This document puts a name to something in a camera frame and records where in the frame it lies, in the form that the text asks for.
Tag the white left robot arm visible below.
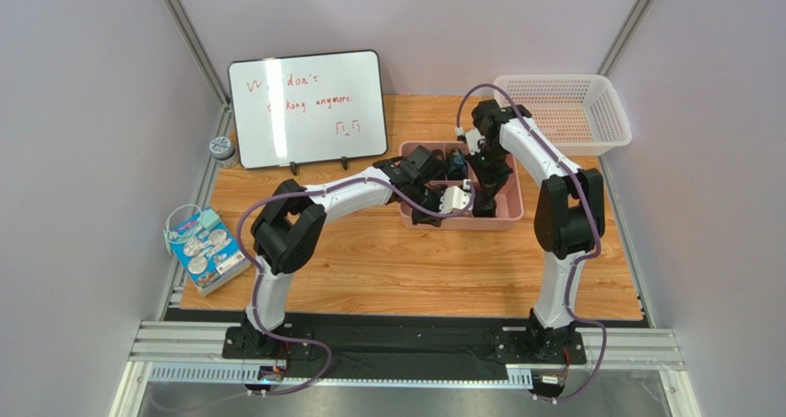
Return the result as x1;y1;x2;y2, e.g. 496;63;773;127
237;147;475;358

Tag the whiteboard with red writing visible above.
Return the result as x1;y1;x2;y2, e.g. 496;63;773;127
228;50;388;169

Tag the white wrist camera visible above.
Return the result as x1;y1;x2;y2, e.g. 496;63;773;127
439;179;475;215
455;126;485;155

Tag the pink divided organizer box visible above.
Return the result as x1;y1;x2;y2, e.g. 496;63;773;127
399;140;525;232

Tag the rolled blue tie right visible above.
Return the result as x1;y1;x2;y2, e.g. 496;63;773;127
446;148;470;181

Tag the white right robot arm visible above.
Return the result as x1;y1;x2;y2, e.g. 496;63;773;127
465;100;605;362

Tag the small white patterned jar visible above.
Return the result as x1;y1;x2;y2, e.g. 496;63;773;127
208;136;240;168

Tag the dark floral necktie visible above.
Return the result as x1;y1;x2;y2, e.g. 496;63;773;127
472;195;497;218

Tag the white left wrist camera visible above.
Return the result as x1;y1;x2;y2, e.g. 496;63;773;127
439;179;475;215

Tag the white plastic mesh basket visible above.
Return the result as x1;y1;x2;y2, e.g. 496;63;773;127
494;74;633;157

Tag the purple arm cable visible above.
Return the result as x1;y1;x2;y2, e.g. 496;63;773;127
455;83;609;404
234;176;477;399

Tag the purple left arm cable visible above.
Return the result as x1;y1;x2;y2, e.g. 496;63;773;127
234;176;477;399

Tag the aluminium frame rail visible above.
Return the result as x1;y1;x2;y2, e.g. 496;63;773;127
110;321;699;416

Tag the blue snack box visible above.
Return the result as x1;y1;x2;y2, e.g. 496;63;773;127
162;204;250;297

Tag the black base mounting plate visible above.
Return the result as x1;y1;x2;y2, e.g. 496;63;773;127
162;308;649;381

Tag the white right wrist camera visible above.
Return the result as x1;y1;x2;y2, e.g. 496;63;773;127
455;126;485;155

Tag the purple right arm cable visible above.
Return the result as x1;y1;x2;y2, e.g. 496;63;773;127
455;83;609;404

